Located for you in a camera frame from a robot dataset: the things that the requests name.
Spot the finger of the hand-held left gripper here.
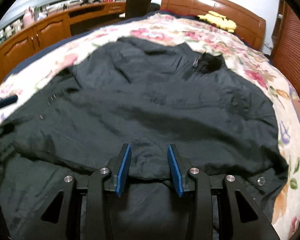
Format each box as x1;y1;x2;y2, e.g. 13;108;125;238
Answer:
0;95;18;113
0;123;15;138

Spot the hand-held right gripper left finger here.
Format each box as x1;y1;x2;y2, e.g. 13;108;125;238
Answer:
31;144;132;240

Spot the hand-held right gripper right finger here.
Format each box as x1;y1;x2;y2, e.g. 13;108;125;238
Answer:
167;144;275;240

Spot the black jacket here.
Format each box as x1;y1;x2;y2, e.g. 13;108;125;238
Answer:
0;37;290;240

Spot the wooden desk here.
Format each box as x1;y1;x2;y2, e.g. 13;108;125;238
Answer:
0;0;127;98

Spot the pink bottle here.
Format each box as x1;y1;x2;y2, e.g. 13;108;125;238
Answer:
22;8;35;27

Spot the grey window blind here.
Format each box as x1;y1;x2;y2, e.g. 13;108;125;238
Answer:
0;0;88;32

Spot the black gadget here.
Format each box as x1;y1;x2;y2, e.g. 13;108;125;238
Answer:
79;0;103;6

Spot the floral blanket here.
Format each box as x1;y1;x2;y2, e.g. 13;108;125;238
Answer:
0;13;300;235

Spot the yellow plush toy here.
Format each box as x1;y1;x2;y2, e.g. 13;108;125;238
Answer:
197;10;237;33

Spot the dark brown chair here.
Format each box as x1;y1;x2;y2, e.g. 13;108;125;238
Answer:
124;0;161;20

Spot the wooden louvered wardrobe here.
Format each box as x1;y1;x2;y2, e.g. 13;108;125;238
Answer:
271;1;300;105

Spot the wooden bed headboard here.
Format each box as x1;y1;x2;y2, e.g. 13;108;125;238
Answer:
160;0;267;51

